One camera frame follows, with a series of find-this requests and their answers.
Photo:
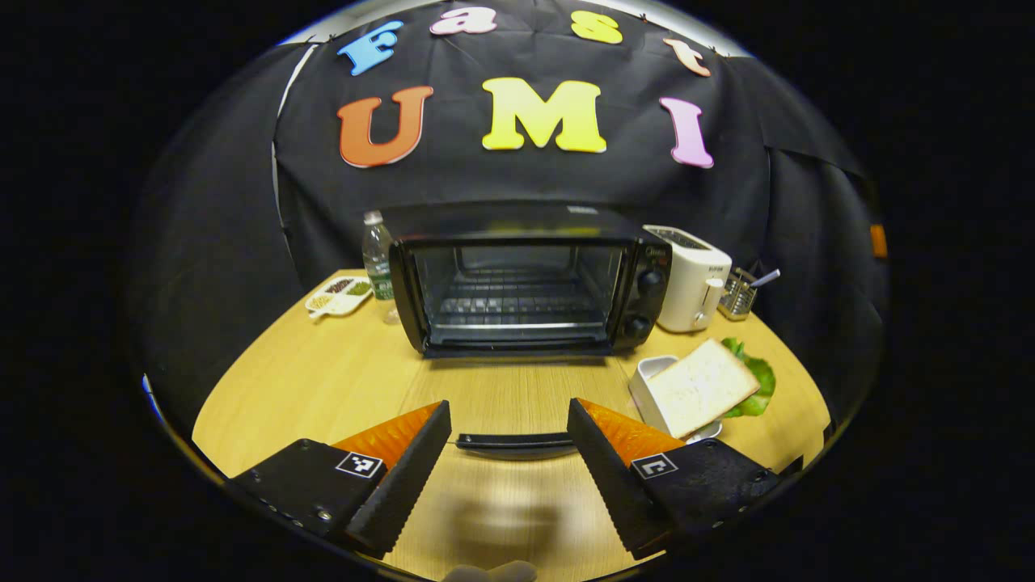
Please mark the sandwich with lettuce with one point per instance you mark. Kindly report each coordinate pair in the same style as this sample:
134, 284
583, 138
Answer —
699, 388

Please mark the black electric oven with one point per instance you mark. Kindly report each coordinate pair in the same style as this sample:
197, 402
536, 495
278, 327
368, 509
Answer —
643, 299

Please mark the clear water bottle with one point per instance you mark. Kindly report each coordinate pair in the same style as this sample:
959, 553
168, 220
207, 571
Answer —
378, 271

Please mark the clear utensil holder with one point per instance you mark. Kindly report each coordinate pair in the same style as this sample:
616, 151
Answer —
736, 301

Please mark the white toaster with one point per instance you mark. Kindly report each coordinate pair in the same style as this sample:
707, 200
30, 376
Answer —
687, 291

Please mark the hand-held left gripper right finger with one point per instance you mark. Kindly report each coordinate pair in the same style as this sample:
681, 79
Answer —
610, 477

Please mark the white rectangular dish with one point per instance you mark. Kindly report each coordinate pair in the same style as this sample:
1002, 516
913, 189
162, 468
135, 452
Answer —
647, 380

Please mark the white divided spice dish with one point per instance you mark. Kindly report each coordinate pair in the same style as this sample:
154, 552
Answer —
340, 293

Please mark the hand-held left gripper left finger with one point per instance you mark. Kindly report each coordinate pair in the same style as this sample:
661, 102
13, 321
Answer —
404, 477

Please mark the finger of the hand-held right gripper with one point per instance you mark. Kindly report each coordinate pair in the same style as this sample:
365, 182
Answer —
878, 241

